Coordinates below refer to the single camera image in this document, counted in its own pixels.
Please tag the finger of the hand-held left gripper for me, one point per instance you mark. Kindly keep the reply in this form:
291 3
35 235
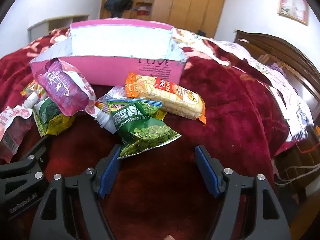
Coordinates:
35 166

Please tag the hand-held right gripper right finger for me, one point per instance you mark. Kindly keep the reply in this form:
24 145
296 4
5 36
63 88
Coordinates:
207 173

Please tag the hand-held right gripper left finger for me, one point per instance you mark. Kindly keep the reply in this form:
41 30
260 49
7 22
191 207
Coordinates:
110 173

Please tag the red pink spout pouch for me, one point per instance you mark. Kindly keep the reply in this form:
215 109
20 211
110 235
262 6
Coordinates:
15 132

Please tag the yellow green snack packet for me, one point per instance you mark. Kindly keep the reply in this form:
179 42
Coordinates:
52 120

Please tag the green pea packet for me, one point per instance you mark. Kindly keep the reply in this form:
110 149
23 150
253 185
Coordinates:
145 132

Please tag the clear rainbow striped snack packet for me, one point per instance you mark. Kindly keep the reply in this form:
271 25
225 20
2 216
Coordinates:
117 96
31 88

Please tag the colourful candy packet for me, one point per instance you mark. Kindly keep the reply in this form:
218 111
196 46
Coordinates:
65 90

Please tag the orange cracker packet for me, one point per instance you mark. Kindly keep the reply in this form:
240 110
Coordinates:
175 97

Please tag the pink cardboard box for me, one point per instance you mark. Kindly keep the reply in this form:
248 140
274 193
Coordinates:
112 67

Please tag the person's right hand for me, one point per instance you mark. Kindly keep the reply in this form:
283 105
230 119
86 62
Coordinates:
170 237

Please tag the red floral blanket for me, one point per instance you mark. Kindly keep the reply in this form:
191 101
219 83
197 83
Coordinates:
225 105

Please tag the smartphone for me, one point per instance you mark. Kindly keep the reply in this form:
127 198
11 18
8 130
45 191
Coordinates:
278 101

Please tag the wooden headboard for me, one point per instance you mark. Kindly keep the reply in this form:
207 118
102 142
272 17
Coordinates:
282 47

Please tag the red container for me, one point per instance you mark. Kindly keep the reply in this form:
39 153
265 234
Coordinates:
143 12

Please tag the wooden wardrobe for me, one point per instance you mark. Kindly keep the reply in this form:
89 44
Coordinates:
190 2

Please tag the black hanging coat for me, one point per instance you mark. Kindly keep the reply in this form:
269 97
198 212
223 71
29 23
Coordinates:
117 0

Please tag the framed wall picture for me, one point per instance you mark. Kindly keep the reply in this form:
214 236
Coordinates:
293 5

